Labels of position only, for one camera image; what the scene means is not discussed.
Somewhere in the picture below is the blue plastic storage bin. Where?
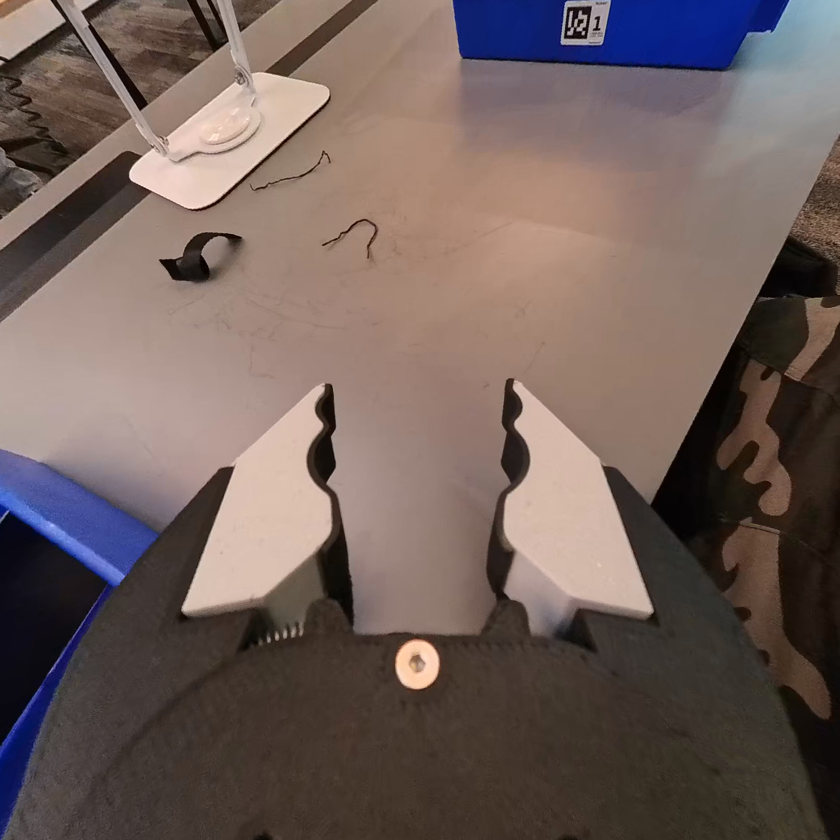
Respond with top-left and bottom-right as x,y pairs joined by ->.
0,448 -> 158,762

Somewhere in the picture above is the short dark twist tie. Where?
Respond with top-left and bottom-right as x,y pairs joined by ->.
322,218 -> 382,262

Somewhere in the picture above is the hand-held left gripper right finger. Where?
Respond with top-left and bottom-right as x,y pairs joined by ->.
489,379 -> 655,639

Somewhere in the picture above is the camouflage clothing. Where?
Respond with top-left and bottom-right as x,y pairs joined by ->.
656,289 -> 840,840

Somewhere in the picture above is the long dark twist tie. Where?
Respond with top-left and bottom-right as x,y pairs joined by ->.
249,151 -> 331,193

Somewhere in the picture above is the blue bin with square tag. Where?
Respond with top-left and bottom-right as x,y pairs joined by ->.
453,0 -> 791,70

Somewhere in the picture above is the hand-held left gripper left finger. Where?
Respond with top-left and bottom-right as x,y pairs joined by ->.
182,384 -> 353,626

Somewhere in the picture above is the black velcro strap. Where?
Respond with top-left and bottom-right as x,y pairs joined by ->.
159,231 -> 244,282

